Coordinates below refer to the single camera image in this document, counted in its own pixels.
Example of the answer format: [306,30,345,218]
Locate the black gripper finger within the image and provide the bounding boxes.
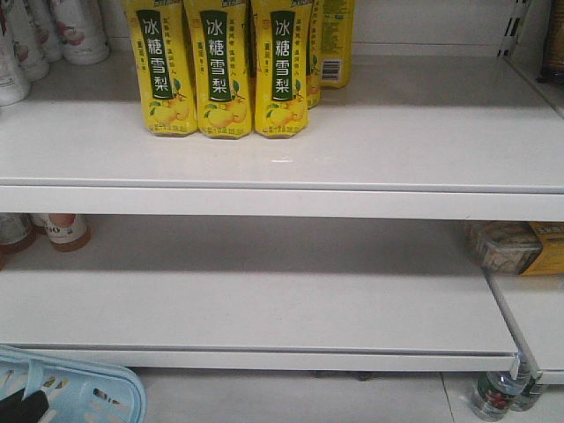
[1,390,49,423]

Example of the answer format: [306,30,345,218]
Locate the light blue plastic basket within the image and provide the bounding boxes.
[1,345,147,422]

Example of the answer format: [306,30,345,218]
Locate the orange tea bottle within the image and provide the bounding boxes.
[30,213,92,252]

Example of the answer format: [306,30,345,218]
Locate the white upper right shelf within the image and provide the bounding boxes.
[1,215,517,371]

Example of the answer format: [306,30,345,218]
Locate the white shelf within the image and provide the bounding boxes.
[1,52,563,220]
[1,215,517,371]

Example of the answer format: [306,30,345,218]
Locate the white peach drink bottle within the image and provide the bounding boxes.
[48,0,110,65]
[1,1,49,107]

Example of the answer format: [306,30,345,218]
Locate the yellow pear drink bottle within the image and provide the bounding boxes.
[309,0,356,93]
[122,1,198,137]
[184,0,253,139]
[251,0,313,138]

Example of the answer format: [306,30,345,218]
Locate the clear green label bottle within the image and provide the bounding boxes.
[470,371,529,422]

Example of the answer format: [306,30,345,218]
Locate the white top right shelf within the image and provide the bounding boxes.
[1,52,563,220]

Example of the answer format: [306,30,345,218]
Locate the clear cookie box yellow label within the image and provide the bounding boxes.
[464,220,563,276]

